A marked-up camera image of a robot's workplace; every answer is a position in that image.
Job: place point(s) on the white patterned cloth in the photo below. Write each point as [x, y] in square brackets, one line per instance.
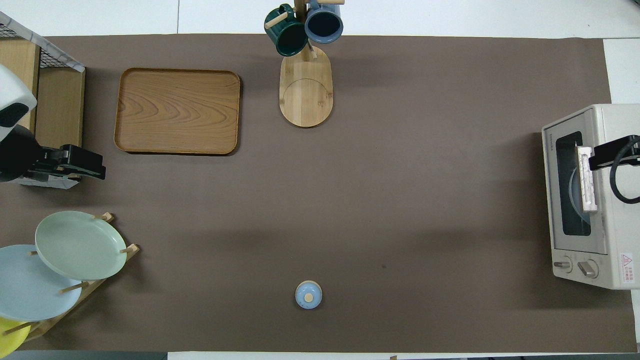
[60, 56]

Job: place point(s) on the yellow plate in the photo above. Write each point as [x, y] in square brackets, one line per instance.
[11, 340]

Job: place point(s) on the wooden serving tray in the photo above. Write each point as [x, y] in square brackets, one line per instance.
[177, 111]

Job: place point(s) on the wooden plate rack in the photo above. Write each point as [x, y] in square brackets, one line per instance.
[95, 287]

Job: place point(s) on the pale green plate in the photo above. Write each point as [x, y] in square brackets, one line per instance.
[80, 245]

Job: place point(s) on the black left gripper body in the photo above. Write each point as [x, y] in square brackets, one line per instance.
[20, 155]

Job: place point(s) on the glass oven door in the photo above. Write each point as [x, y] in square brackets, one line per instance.
[552, 200]

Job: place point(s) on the dark green mug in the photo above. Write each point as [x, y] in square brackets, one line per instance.
[287, 37]

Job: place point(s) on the cream toaster oven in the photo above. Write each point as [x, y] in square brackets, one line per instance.
[620, 225]

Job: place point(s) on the blue mug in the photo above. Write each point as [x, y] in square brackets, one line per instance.
[324, 25]

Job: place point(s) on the brown table mat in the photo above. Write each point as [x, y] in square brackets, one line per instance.
[400, 200]

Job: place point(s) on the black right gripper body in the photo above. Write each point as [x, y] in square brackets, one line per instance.
[634, 150]

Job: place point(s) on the wooden mug tree stand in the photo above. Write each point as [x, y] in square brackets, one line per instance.
[306, 95]

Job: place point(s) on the silver oven knob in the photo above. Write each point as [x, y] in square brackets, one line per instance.
[588, 269]
[563, 265]

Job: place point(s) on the light blue racked plate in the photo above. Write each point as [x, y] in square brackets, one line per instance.
[30, 295]

